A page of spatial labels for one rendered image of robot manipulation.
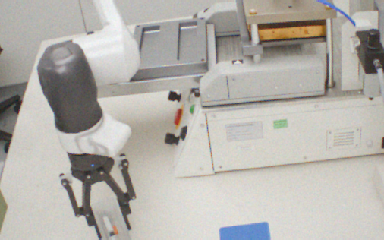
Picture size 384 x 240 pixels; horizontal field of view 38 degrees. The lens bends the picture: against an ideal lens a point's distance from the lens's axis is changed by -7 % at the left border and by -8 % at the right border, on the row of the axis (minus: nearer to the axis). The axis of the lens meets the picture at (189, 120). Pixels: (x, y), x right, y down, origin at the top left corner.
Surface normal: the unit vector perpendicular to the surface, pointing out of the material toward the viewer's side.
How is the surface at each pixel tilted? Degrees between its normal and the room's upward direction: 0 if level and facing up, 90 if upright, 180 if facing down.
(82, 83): 85
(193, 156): 90
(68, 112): 92
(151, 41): 0
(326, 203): 0
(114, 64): 76
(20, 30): 90
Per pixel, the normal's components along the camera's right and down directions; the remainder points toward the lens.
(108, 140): 0.12, -0.65
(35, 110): -0.13, -0.79
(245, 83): -0.01, 0.61
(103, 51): 0.04, -0.14
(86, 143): -0.22, 0.63
